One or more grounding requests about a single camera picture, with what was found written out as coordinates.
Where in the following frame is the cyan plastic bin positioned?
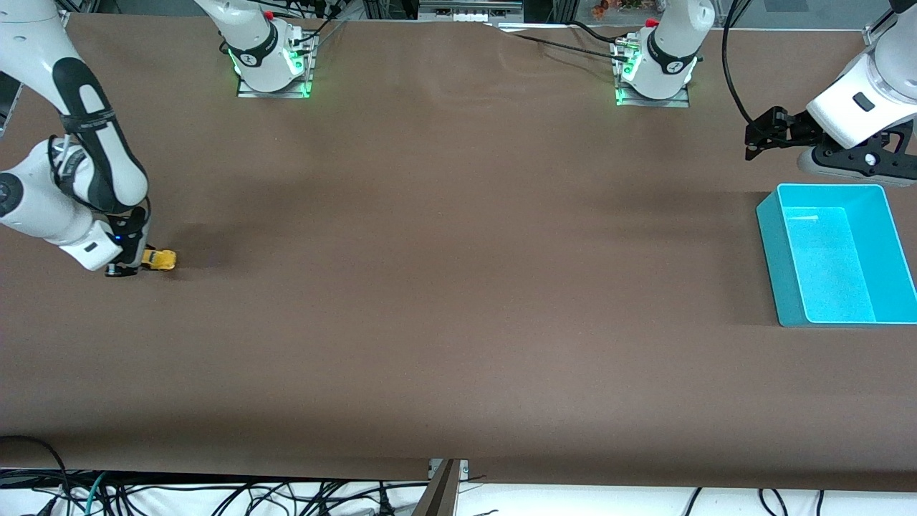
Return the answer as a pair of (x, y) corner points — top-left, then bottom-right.
(756, 183), (917, 328)

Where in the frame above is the orange decorative item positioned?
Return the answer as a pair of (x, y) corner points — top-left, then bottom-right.
(590, 0), (645, 19)

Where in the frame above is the white power strip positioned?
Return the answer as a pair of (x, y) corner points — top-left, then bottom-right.
(418, 0), (524, 23)

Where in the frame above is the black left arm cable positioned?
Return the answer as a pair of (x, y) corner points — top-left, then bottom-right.
(721, 0), (758, 127)

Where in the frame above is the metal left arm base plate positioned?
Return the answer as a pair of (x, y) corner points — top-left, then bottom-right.
(614, 39), (692, 108)

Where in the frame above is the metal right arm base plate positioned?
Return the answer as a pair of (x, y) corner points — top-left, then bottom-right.
(236, 32), (317, 100)

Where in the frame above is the black looped floor cable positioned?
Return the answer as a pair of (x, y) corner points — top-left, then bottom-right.
(0, 435), (73, 516)

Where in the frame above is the short black table cable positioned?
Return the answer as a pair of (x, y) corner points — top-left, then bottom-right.
(570, 20), (628, 46)

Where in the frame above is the teal floor cable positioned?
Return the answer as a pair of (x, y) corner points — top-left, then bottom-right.
(84, 472), (109, 516)

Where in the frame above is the long black table cable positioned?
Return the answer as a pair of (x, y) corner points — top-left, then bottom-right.
(484, 23), (631, 65)

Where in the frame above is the black base connector cable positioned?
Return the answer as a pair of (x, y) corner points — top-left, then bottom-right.
(297, 16), (350, 52)

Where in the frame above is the aluminium frame post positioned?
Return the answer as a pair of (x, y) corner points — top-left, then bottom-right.
(411, 459), (471, 516)

